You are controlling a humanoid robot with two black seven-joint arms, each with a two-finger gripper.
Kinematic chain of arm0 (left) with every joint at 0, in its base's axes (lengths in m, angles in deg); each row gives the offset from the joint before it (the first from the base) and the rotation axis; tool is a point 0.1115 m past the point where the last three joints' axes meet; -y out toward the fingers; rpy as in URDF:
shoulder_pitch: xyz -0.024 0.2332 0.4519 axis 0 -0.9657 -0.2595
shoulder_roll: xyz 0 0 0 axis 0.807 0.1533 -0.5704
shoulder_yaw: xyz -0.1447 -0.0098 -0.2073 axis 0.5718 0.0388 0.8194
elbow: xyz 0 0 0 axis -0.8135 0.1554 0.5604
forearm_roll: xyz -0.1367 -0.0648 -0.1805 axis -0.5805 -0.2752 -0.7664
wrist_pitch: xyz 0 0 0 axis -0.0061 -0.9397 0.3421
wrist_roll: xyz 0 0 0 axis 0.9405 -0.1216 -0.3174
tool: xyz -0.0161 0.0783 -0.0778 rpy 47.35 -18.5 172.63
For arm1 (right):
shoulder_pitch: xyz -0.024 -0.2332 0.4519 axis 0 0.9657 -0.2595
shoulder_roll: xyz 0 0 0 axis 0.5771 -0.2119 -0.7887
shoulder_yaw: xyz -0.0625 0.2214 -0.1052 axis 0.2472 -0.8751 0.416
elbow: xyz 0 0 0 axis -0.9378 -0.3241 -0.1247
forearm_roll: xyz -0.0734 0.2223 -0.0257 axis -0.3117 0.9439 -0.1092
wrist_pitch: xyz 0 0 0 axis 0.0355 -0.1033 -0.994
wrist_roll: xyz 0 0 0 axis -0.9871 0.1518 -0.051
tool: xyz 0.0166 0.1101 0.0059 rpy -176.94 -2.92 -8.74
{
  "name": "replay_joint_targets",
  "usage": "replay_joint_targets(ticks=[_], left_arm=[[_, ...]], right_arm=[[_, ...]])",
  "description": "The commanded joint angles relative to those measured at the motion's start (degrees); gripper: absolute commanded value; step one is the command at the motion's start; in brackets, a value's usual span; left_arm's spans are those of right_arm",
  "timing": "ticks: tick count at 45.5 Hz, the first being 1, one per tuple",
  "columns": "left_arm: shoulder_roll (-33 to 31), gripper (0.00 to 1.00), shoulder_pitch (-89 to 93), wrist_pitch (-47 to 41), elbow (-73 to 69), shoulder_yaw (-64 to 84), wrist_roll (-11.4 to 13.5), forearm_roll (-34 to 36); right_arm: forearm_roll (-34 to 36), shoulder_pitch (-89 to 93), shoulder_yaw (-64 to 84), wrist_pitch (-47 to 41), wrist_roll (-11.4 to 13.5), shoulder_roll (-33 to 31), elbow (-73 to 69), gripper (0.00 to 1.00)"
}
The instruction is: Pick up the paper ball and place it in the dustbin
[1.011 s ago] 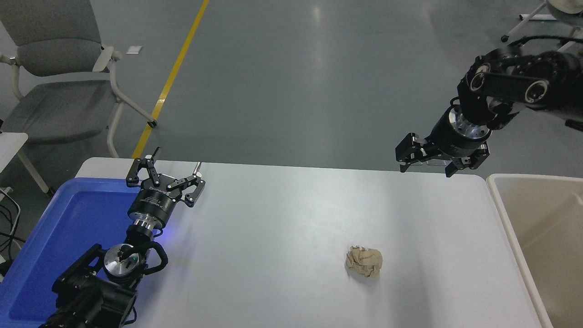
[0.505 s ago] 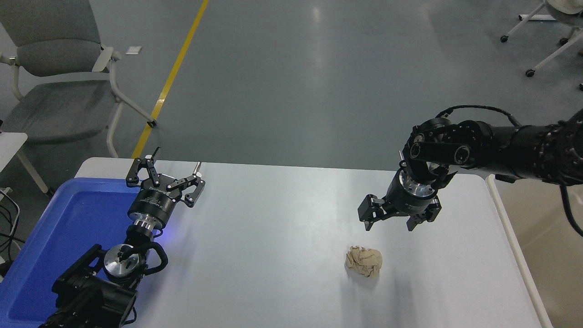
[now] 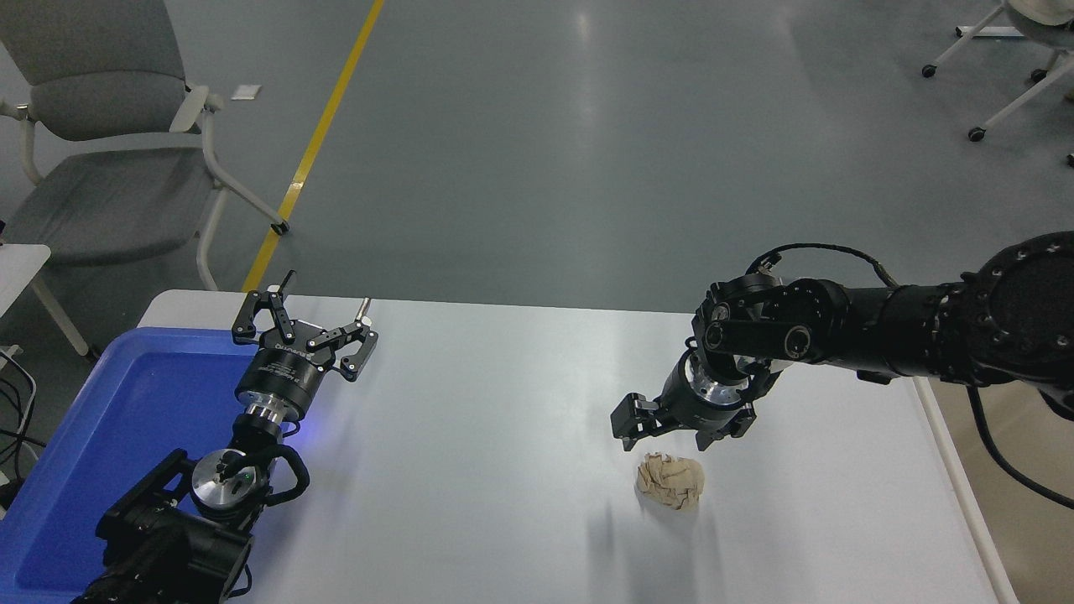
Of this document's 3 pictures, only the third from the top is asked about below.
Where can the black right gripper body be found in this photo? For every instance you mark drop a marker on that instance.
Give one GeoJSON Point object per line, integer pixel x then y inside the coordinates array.
{"type": "Point", "coordinates": [692, 411]}

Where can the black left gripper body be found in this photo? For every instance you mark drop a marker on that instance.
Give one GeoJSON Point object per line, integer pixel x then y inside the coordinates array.
{"type": "Point", "coordinates": [281, 377]}

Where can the tan paper ball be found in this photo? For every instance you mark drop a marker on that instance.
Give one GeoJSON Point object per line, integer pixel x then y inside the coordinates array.
{"type": "Point", "coordinates": [669, 482]}

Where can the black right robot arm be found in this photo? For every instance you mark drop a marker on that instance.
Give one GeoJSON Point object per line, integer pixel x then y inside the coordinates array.
{"type": "Point", "coordinates": [906, 331]}

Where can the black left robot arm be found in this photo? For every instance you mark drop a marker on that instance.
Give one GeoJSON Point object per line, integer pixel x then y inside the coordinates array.
{"type": "Point", "coordinates": [168, 549]}

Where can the blue plastic tray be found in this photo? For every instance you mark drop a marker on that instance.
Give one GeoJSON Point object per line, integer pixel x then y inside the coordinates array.
{"type": "Point", "coordinates": [126, 436]}

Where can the white floor tag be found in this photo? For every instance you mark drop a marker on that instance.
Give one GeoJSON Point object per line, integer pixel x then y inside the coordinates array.
{"type": "Point", "coordinates": [246, 92]}

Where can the small white side table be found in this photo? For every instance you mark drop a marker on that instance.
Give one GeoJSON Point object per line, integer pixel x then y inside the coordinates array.
{"type": "Point", "coordinates": [18, 273]}

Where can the large pale bin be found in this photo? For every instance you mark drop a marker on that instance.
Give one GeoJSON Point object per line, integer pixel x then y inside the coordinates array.
{"type": "Point", "coordinates": [1007, 520]}

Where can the white wheeled chair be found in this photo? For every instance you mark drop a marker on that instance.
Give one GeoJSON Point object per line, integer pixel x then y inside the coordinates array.
{"type": "Point", "coordinates": [1019, 101]}

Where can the grey chair with white frame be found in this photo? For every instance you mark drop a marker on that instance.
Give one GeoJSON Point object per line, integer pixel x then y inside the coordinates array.
{"type": "Point", "coordinates": [109, 201]}

